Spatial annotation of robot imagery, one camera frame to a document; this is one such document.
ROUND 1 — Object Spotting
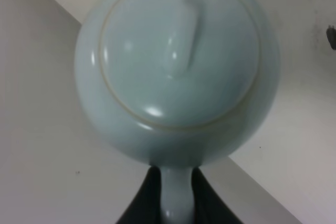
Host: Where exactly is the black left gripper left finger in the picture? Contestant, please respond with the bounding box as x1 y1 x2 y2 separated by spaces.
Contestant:
117 167 161 224

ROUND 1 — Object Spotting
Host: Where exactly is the light blue porcelain teapot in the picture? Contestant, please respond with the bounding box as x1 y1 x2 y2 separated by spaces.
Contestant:
74 0 280 223

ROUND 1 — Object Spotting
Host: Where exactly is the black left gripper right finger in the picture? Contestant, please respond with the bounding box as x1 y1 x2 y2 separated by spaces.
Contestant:
192 168 243 224

